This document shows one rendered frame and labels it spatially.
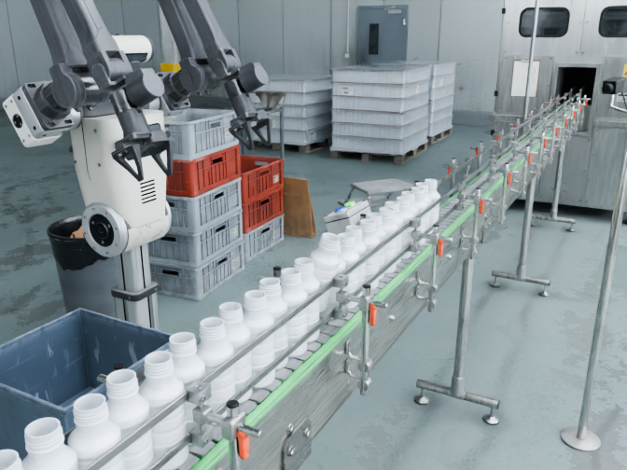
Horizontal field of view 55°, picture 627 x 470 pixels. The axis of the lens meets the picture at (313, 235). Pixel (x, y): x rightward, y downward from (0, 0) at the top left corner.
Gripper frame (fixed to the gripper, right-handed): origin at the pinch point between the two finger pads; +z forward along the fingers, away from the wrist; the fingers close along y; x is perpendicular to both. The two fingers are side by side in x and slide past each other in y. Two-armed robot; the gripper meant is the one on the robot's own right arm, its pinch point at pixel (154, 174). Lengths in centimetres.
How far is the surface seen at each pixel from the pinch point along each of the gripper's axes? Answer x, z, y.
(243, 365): -27, 40, -30
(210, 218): 139, 0, 199
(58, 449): -26, 35, -64
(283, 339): -27, 40, -18
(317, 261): -31.9, 30.1, -2.9
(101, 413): -28, 34, -59
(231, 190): 135, -13, 227
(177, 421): -27, 41, -47
